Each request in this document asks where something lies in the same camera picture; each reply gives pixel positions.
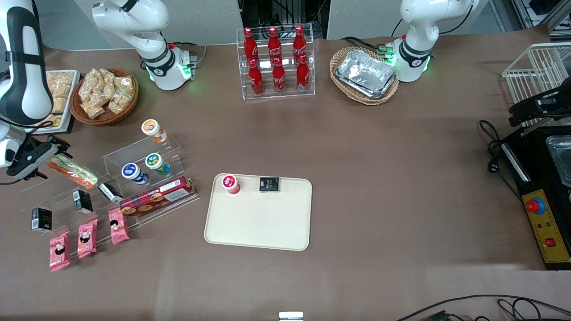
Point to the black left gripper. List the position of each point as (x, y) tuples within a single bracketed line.
[(547, 102)]

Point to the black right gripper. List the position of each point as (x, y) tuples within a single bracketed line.
[(30, 154)]

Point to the sandwich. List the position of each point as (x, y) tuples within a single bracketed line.
[(76, 171)]

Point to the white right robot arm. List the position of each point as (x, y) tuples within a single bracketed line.
[(26, 67)]

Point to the metal tray in machine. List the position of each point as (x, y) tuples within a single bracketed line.
[(561, 160)]

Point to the white rectangular plastic tray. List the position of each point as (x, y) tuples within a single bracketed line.
[(72, 102)]

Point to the aluminium foil tray stack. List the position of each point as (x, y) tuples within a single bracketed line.
[(366, 73)]

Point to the cream plastic tray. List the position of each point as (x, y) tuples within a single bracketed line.
[(263, 223)]

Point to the long clear acrylic step shelf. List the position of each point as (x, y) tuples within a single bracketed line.
[(44, 196)]

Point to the small yellow snack packet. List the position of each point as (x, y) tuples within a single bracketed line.
[(57, 121)]

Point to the small black carton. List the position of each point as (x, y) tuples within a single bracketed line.
[(110, 192), (83, 201), (41, 220)]

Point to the clear bag of crackers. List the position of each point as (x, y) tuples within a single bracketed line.
[(119, 101), (92, 109), (89, 84), (124, 83), (107, 78)]

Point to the black machine with yellow panel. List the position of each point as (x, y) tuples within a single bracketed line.
[(535, 187)]

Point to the small clear acrylic step stand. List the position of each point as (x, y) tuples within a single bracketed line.
[(129, 151)]

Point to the blue lid snack cup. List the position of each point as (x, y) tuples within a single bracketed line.
[(133, 172)]

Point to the pink snack pack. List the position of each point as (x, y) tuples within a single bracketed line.
[(118, 226), (87, 239), (59, 252)]

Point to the red emergency stop button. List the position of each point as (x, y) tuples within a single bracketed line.
[(535, 205)]

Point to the brown wicker basket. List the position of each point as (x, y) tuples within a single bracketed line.
[(131, 104)]

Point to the green lid snack cup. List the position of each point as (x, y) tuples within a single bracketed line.
[(156, 162)]

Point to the orange lid snack cup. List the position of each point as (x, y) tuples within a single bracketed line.
[(153, 129)]

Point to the red cookie box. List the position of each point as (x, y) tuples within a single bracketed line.
[(156, 197)]

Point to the red lid snack cup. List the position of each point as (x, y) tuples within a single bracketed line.
[(231, 183)]

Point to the light wicker basket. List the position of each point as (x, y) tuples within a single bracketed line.
[(343, 89)]

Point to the flat black snack packet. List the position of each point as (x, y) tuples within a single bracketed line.
[(269, 184)]

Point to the red cola bottle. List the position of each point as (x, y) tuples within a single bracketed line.
[(274, 43), (279, 76), (256, 79), (250, 44), (299, 42), (303, 75)]

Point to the clear acrylic bottle rack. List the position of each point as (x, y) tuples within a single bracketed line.
[(290, 94)]

